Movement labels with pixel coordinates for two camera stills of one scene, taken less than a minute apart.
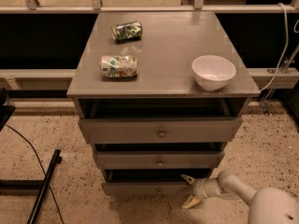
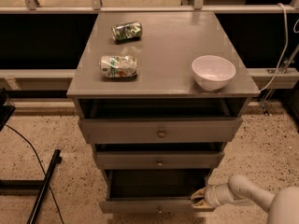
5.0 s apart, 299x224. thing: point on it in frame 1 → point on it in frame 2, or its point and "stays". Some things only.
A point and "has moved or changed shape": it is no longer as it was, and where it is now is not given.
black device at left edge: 6,111 stays
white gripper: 199,189 → 210,196
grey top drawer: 157,130 stays
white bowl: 213,72 stays
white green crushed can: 119,65 stays
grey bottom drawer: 151,181 has moved or changed shape
